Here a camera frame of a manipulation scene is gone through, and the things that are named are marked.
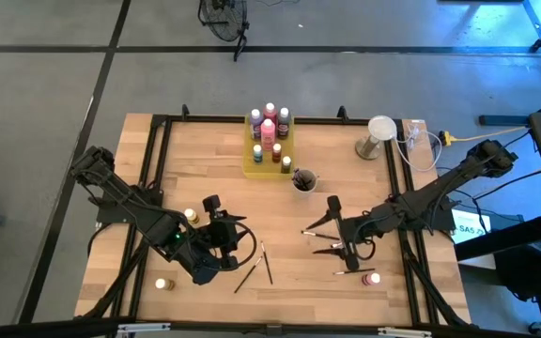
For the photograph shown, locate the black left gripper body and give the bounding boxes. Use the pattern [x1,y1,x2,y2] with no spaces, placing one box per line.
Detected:
[171,194,241,285]

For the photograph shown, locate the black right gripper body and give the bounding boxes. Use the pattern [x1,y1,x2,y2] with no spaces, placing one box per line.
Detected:
[326,195,379,272]

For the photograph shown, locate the black brush dark fluffy head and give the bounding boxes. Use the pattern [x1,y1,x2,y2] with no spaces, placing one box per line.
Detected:
[294,169,317,190]

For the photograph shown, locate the large pink paint bottle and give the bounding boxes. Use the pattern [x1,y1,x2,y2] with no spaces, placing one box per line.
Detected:
[259,117,277,152]

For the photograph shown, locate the large purple paint bottle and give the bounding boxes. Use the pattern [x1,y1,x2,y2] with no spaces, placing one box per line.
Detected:
[248,108,264,142]

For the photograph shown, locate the large black paint bottle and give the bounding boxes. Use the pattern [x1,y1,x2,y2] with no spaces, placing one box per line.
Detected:
[276,107,292,141]

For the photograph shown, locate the large red paint bottle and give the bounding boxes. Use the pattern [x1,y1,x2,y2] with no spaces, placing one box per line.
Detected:
[263,101,279,124]

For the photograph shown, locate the white ribbed paper cup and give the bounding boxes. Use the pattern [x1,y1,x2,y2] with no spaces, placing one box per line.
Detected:
[291,167,319,194]

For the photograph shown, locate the long black paintbrush white print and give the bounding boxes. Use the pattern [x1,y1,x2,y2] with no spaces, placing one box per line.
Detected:
[233,255,264,294]

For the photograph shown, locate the yellow plastic bin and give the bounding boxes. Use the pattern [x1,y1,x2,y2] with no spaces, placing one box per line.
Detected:
[241,115,296,180]

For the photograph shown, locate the white mushroom table lamp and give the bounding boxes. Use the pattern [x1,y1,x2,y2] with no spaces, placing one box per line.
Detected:
[354,115,398,161]

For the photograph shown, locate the black office chair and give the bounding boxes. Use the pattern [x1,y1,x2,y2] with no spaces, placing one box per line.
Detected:
[493,243,541,301]

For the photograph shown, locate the black floor fan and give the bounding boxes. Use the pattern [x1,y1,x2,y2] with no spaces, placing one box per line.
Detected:
[197,0,252,63]

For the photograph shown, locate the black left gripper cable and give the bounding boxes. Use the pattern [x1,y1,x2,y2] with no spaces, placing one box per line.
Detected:
[232,220,258,272]

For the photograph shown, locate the white lamp cable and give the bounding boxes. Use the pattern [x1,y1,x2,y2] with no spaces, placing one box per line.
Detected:
[392,119,444,174]

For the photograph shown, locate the yellow hanging power cord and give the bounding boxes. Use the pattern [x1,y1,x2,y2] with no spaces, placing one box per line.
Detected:
[441,125,531,145]

